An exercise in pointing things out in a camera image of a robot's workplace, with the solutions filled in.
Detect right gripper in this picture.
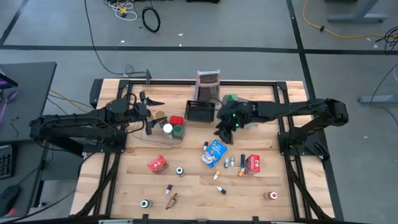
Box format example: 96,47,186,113
213,100,256,145

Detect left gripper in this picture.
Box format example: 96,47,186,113
129,91,168,136

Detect white-lid spice jar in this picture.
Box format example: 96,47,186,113
162,123,174,140

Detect blue Rice Krispies cereal box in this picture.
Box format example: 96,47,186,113
200,139,228,169

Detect clear plastic bin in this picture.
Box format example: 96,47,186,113
132,108,187,146

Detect green spice jar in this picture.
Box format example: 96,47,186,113
172,124,185,140

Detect black plastic lattice basket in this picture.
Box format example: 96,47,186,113
184,100,216,123

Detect green cereal box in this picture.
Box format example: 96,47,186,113
222,94,239,105

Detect red Froot Loops cereal box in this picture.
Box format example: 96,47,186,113
147,154,170,174
244,154,261,175

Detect red food colouring bottle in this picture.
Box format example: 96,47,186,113
263,190,279,202

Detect dark grey desk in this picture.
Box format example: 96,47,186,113
0,61,58,144

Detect black keyboard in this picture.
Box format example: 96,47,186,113
0,144,15,180

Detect grey desk foot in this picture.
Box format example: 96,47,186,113
357,94,398,105

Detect black computer mouse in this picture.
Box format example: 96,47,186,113
0,185,21,217

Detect wooden desk grey legs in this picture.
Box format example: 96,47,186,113
325,0,389,23

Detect metal box grater pink handle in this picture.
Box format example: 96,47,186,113
193,68,221,103

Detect black floor cable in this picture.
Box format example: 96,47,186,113
83,0,149,77

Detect black cable coil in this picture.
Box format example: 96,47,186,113
141,6,162,34

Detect white cable bundle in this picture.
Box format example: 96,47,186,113
107,0,138,22

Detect silver metal bracket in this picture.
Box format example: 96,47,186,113
98,218,135,224

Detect yellow extension cable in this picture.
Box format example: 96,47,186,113
302,0,388,40

